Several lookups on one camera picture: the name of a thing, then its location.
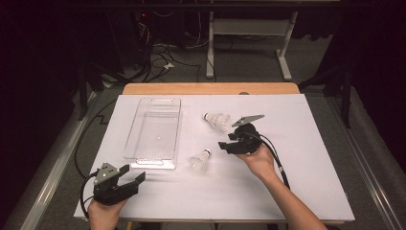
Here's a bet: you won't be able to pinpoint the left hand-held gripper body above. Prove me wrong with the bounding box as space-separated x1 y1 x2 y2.
93 162 140 206

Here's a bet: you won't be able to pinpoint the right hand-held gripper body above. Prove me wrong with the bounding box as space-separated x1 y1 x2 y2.
228 114 266 156

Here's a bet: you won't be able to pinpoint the clear plastic bin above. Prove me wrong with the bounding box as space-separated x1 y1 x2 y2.
123 97 182 171

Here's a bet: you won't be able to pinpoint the person's left hand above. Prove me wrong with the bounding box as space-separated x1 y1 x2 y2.
87 197 128 230

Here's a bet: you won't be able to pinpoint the person's right hand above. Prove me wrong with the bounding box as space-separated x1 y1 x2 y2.
234 143 277 184

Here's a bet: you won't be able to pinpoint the white table cover sheet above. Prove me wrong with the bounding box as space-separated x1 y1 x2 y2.
74 94 356 222

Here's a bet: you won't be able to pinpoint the black metal stand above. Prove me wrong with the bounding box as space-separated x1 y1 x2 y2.
77 61 107 123
298 63 353 129

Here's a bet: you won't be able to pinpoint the dark equipment with red light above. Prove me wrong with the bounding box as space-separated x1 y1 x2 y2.
108 9 153 70

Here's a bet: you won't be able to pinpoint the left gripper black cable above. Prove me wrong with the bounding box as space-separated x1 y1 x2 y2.
74 99 119 221

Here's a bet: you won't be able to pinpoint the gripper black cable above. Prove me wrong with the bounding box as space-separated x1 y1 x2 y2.
74 99 119 221
247 130 291 190

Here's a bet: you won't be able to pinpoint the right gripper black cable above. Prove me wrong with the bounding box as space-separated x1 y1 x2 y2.
247 130 291 190

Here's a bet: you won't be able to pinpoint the aluminium floor rail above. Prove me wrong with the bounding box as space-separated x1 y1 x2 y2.
327 95 406 230
6 90 99 230

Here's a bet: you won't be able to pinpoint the tangle of floor cables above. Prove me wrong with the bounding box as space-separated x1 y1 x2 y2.
132 11 212 84

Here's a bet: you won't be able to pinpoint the white metal desk frame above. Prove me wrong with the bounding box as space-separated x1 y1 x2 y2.
205 11 300 82

